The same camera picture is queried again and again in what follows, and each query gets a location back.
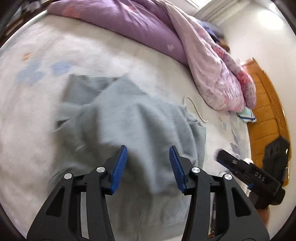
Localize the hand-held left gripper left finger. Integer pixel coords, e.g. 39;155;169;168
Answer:
26;145;128;241

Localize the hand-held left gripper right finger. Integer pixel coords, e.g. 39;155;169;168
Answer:
169;146;270;241

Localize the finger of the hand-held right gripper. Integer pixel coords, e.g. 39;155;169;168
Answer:
262;136;291;186
217;149;253;184

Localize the grey-blue garment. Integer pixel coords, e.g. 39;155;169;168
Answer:
47;74;207;238

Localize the wooden headboard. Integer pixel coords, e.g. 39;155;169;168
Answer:
240;58;291;186

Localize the teal striped cloth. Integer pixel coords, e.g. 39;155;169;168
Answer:
237;108;257;123

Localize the pink floral quilt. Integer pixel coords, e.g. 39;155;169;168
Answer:
148;0;257;113

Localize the white floral bed sheet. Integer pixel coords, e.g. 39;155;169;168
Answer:
0;14;252;239

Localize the dark blue pillow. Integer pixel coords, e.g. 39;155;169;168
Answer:
200;20;225;43

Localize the purple duvet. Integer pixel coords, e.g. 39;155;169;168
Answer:
47;0;189;66

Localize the white curtain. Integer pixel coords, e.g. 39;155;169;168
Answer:
185;0;238;22

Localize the white cable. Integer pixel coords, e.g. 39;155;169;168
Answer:
183;96;209;123

